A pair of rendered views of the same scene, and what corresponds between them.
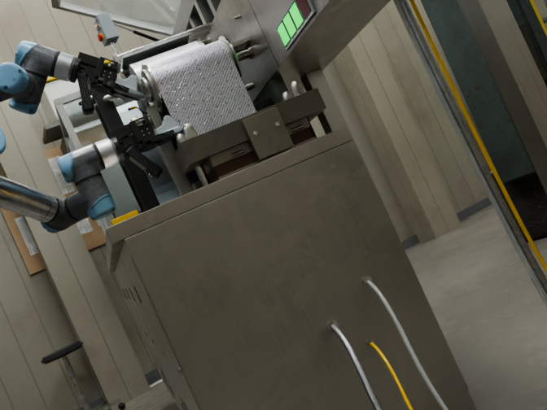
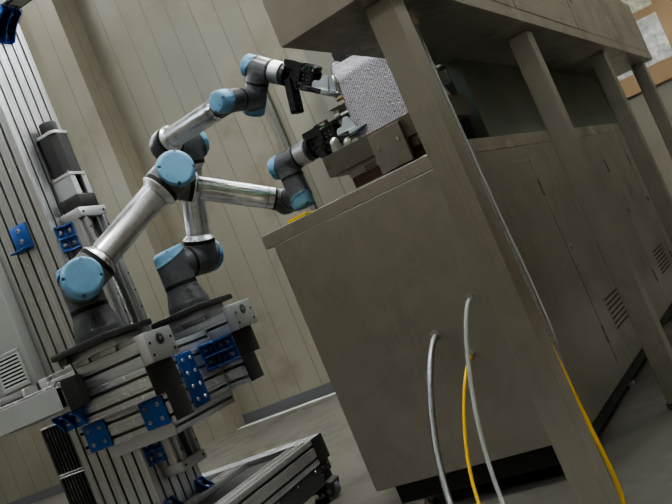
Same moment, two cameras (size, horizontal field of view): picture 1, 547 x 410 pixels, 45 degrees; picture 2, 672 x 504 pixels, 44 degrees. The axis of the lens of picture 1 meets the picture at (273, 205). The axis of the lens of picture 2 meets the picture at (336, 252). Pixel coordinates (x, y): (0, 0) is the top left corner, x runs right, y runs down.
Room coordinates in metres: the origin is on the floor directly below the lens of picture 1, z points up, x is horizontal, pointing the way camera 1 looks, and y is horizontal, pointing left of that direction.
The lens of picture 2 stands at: (-0.01, -1.49, 0.65)
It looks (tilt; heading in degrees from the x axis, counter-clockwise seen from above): 3 degrees up; 46
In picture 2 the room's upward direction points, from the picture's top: 23 degrees counter-clockwise
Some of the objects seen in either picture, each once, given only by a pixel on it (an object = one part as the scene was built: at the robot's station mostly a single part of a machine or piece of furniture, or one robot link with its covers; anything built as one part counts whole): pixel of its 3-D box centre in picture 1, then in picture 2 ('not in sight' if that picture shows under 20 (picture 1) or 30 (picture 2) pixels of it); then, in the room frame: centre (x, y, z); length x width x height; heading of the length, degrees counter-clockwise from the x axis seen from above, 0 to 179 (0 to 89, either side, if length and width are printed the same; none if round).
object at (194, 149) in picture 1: (249, 131); (395, 136); (1.78, -0.02, 1.00); 0.40 x 0.16 x 0.06; 106
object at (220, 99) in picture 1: (212, 110); (387, 105); (1.89, 0.05, 1.11); 0.23 x 0.01 x 0.18; 106
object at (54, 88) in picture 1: (80, 98); not in sight; (4.71, 0.94, 2.11); 0.52 x 0.43 x 0.30; 113
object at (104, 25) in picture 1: (104, 29); not in sight; (2.45, 0.30, 1.66); 0.07 x 0.07 x 0.10; 26
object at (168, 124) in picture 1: (171, 125); (349, 125); (1.84, 0.17, 1.11); 0.09 x 0.03 x 0.06; 105
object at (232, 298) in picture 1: (227, 323); (547, 269); (2.83, 0.39, 0.43); 2.52 x 0.64 x 0.86; 16
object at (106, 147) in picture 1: (108, 153); (305, 152); (1.80, 0.35, 1.11); 0.08 x 0.05 x 0.08; 16
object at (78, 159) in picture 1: (80, 164); (286, 163); (1.78, 0.43, 1.11); 0.11 x 0.08 x 0.09; 106
